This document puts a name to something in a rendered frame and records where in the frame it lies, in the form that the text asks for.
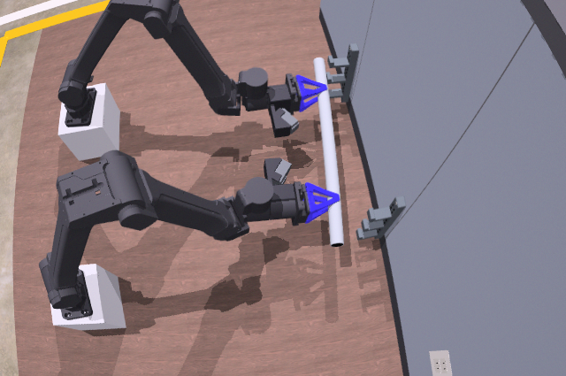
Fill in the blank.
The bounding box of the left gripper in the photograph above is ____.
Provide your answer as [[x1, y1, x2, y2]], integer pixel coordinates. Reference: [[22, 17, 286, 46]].
[[266, 73, 327, 115]]

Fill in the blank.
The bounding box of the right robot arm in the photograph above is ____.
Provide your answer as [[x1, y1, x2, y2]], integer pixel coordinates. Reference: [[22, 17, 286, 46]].
[[39, 150, 295, 320]]

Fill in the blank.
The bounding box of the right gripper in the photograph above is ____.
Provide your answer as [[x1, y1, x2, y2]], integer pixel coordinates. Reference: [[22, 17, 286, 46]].
[[269, 181, 340, 226]]

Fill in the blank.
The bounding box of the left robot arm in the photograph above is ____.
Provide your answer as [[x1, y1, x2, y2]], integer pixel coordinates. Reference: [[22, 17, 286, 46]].
[[58, 0, 299, 138]]

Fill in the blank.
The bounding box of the light grey metal bar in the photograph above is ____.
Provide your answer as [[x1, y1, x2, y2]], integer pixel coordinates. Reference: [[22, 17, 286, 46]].
[[313, 58, 344, 247]]

